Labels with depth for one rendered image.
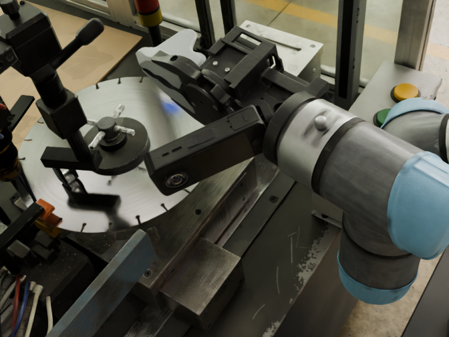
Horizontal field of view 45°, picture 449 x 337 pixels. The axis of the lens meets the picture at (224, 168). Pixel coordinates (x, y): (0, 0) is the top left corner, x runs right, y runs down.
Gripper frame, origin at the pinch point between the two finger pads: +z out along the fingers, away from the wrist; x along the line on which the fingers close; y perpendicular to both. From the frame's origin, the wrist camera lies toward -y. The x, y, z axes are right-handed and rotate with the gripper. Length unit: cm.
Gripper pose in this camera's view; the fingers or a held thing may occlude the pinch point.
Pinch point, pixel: (141, 63)
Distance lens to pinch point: 60.9
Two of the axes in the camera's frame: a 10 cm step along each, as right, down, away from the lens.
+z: -7.2, -4.8, 5.0
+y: 6.6, -7.1, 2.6
